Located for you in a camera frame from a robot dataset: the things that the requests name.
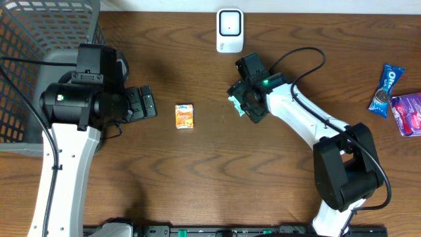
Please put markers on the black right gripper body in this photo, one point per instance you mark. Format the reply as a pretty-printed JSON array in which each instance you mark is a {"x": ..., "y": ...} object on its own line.
[{"x": 245, "y": 103}]

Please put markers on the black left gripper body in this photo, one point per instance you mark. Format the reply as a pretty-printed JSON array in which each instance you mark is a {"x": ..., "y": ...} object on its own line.
[{"x": 132, "y": 103}]

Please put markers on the mint green wipes packet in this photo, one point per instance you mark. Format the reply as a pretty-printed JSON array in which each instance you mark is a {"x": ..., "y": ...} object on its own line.
[{"x": 237, "y": 105}]

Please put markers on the orange snack packet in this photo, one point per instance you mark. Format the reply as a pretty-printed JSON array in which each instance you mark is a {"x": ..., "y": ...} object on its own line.
[{"x": 184, "y": 116}]

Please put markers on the blue oreo cookie pack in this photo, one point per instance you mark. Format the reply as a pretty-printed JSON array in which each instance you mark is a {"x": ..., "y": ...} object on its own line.
[{"x": 380, "y": 101}]

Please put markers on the red purple liner packet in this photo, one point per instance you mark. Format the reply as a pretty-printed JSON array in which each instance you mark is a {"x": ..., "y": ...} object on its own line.
[{"x": 406, "y": 111}]

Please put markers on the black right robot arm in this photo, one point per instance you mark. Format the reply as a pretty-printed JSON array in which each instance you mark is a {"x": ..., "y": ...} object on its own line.
[{"x": 346, "y": 167}]

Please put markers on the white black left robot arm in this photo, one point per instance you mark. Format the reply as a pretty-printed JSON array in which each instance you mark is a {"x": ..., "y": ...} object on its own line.
[{"x": 74, "y": 112}]

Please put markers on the white barcode scanner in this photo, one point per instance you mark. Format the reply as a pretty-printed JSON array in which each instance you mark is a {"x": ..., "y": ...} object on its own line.
[{"x": 229, "y": 31}]

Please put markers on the dark grey plastic mesh basket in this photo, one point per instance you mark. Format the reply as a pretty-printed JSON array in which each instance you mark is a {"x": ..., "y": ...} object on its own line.
[{"x": 42, "y": 37}]

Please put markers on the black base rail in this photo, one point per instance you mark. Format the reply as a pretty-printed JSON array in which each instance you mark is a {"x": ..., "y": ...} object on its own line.
[{"x": 282, "y": 230}]

